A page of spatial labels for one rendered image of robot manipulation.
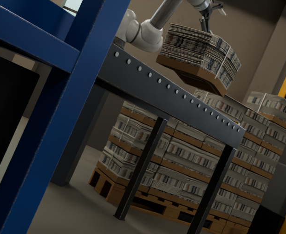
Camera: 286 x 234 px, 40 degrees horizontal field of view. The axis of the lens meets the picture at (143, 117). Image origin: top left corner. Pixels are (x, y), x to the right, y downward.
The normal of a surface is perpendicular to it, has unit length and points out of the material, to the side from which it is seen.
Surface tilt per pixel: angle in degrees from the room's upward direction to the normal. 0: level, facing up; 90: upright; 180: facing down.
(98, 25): 90
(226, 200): 90
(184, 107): 90
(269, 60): 90
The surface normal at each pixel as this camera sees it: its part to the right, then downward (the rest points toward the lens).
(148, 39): 0.07, 0.63
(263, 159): 0.47, 0.20
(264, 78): -0.05, -0.04
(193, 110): 0.71, 0.31
